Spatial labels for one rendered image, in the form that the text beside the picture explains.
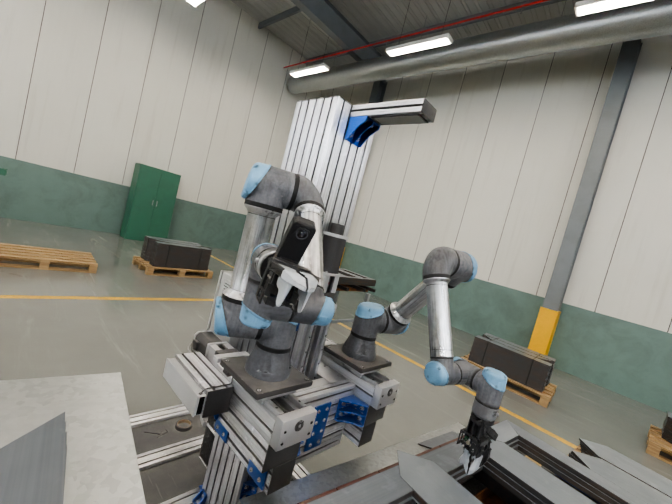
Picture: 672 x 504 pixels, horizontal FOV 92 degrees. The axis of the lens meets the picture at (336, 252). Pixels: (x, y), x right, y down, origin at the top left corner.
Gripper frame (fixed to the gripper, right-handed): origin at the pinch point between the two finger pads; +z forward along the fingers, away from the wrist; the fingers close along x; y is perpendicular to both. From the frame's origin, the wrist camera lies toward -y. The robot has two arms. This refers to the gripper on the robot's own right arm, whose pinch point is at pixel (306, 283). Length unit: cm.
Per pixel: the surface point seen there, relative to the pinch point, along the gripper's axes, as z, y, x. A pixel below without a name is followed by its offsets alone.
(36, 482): -9.0, 41.9, 24.2
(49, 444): -17, 42, 26
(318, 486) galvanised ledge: -47, 72, -48
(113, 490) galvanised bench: -9.4, 42.9, 13.9
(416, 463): -33, 50, -71
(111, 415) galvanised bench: -29, 44, 19
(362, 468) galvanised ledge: -54, 69, -69
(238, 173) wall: -1096, -113, -25
